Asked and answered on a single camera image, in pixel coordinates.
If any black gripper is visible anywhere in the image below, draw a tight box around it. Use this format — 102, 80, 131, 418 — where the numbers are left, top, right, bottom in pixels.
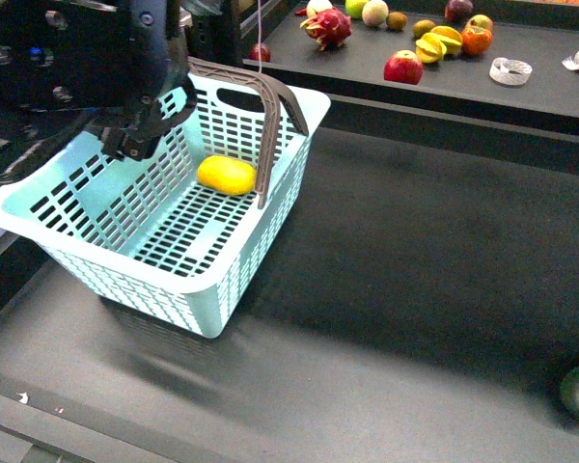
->
85, 81, 197, 161

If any yellow mango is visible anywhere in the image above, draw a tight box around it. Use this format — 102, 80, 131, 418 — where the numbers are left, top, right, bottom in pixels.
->
196, 155, 256, 196

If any light blue plastic basket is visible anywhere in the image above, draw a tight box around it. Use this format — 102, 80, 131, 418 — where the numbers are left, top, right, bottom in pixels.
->
0, 76, 312, 339

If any red green mango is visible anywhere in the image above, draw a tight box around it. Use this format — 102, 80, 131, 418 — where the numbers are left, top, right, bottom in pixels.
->
465, 14, 494, 31

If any white onion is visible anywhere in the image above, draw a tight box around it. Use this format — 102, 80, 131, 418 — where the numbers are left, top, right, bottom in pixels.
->
294, 0, 333, 17

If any pink dragon fruit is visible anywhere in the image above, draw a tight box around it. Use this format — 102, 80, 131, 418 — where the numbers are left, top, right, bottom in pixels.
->
300, 8, 352, 51

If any green apple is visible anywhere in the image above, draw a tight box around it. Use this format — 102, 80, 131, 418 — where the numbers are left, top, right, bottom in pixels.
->
345, 0, 368, 20

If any pale round melon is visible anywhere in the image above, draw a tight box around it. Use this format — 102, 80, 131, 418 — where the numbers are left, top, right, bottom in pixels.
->
362, 0, 389, 27

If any red apple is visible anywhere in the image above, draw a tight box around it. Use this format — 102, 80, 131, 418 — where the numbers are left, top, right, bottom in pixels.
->
383, 50, 424, 85

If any brown kiwi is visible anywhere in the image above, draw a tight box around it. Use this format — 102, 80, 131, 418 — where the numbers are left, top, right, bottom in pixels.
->
386, 12, 408, 32
412, 19, 436, 40

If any yellow starfruit front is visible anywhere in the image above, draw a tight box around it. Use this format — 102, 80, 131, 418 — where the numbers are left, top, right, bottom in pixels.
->
415, 33, 447, 64

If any yellow starfruit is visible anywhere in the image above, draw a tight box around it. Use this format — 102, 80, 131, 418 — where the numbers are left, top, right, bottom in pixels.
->
430, 25, 463, 55
415, 33, 447, 64

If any yellow starfruit back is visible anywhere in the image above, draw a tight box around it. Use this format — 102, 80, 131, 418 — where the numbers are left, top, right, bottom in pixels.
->
430, 25, 463, 55

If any purple passion fruit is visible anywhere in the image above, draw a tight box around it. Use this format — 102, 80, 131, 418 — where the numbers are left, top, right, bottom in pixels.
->
444, 0, 474, 23

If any orange persimmon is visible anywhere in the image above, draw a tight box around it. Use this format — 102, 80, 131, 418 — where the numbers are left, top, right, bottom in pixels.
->
461, 26, 493, 56

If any black fruit display tray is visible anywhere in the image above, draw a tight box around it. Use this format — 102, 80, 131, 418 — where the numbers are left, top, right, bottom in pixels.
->
263, 1, 579, 137

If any white tape ring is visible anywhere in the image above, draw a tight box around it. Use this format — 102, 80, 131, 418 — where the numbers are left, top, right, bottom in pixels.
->
488, 56, 534, 88

